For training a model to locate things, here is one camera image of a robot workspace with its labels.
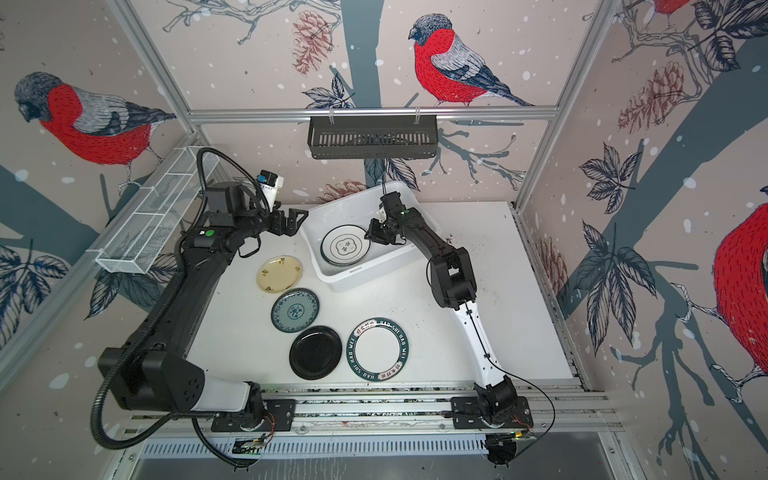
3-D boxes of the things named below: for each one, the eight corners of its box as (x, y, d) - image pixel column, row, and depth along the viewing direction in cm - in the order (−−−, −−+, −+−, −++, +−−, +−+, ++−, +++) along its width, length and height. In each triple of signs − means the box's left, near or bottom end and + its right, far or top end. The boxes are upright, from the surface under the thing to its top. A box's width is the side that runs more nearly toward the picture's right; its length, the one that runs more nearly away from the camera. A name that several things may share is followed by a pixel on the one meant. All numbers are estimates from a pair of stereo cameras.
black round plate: (286, 379, 81) (283, 377, 79) (297, 328, 90) (295, 325, 88) (338, 379, 81) (337, 377, 79) (343, 328, 90) (342, 325, 89)
